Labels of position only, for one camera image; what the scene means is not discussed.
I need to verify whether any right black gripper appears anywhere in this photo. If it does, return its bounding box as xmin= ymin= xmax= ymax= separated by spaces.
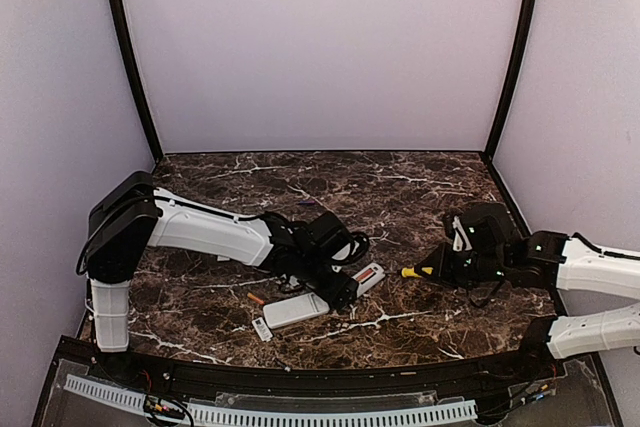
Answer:
xmin=416 ymin=240 xmax=509 ymax=290

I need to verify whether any yellow handled screwdriver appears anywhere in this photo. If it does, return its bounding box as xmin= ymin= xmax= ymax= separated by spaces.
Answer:
xmin=400 ymin=267 xmax=433 ymax=278

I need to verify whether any white remote control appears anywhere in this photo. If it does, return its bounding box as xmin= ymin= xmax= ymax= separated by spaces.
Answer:
xmin=263 ymin=293 xmax=330 ymax=329
xmin=352 ymin=262 xmax=386 ymax=299

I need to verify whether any orange AAA battery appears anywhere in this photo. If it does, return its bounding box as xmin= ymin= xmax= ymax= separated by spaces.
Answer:
xmin=247 ymin=292 xmax=265 ymax=306

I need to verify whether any white battery compartment cover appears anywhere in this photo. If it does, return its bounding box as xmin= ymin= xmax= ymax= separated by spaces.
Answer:
xmin=252 ymin=317 xmax=273 ymax=342

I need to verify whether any red battery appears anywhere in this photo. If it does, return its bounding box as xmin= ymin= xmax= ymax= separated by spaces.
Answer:
xmin=357 ymin=269 xmax=376 ymax=283

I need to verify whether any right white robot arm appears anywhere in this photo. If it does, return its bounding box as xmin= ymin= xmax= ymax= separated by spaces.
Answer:
xmin=402 ymin=203 xmax=639 ymax=381

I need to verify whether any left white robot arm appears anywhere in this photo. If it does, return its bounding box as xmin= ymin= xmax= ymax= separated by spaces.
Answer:
xmin=76 ymin=171 xmax=370 ymax=383

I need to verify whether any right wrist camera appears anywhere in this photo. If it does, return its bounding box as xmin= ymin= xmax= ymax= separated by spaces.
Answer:
xmin=443 ymin=213 xmax=473 ymax=252

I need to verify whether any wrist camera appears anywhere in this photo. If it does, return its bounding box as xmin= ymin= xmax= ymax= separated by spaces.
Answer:
xmin=331 ymin=231 xmax=370 ymax=266
xmin=443 ymin=213 xmax=473 ymax=252

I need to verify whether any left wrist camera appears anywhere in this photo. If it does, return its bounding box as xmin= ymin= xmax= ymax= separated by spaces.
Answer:
xmin=331 ymin=231 xmax=370 ymax=266

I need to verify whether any black front table rail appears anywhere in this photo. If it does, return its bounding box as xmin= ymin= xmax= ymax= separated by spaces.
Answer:
xmin=78 ymin=343 xmax=565 ymax=398

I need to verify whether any white slotted cable duct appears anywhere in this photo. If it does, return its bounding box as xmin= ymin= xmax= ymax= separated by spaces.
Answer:
xmin=64 ymin=375 xmax=478 ymax=426

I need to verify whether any right black frame post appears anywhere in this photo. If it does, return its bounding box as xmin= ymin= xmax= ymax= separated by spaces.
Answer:
xmin=483 ymin=0 xmax=536 ymax=164

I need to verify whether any black frame post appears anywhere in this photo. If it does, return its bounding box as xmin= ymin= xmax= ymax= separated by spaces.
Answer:
xmin=108 ymin=0 xmax=164 ymax=164
xmin=483 ymin=0 xmax=536 ymax=164

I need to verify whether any left black frame post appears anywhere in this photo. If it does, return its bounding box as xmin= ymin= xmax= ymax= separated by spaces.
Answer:
xmin=108 ymin=0 xmax=164 ymax=164

